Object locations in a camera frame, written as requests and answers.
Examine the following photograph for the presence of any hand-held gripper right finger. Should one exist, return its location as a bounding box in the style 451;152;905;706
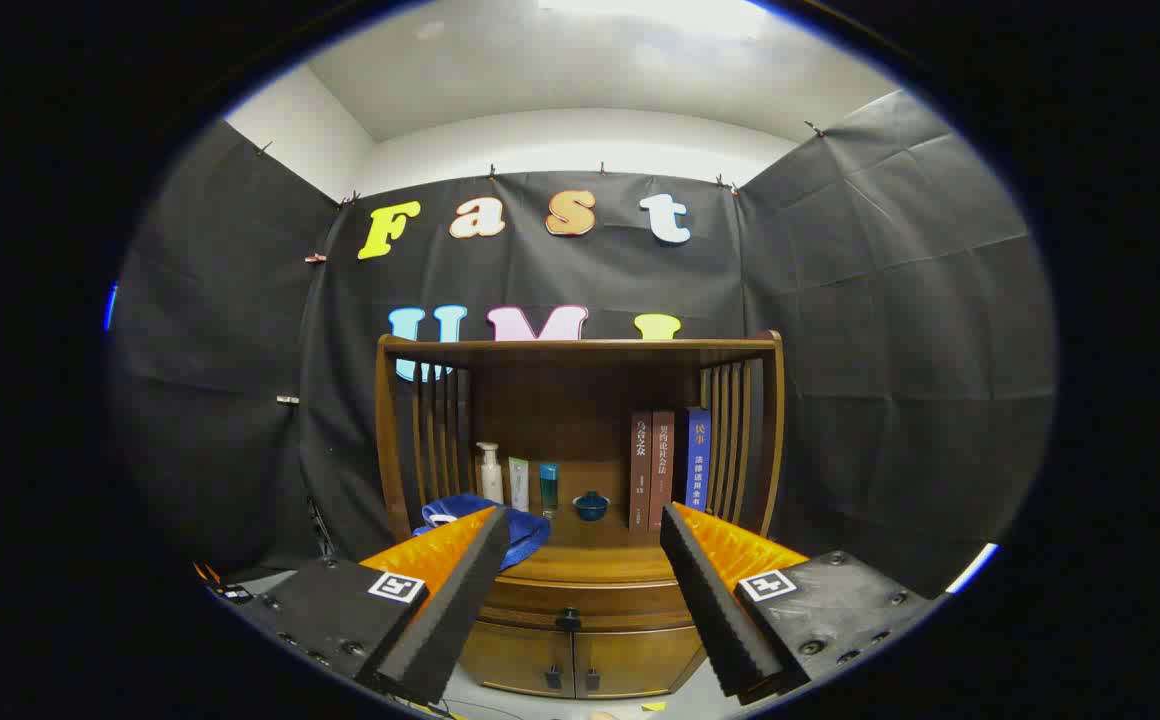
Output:
659;502;944;701

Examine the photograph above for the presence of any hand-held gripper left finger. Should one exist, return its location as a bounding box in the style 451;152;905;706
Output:
223;505;512;707

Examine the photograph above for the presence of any wooden drawer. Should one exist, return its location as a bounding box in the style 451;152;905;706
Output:
477;572;709;633

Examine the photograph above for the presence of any wooden cabinet door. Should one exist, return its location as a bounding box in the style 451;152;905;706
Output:
573;625;706;698
460;622;576;698

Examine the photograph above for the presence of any wooden countertop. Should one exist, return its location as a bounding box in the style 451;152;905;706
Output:
485;462;686;586

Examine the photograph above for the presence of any wooden cabinet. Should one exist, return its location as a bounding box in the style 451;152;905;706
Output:
375;330;786;701

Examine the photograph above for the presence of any folded blue towel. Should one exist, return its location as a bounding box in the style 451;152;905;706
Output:
413;494;552;571

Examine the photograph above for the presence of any white pump bottle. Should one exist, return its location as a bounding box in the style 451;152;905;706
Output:
476;442;505;506

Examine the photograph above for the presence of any brown book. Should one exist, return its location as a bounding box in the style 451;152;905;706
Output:
650;410;676;532
630;411;653;532

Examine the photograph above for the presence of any blue book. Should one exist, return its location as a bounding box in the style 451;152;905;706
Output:
685;407;712;513

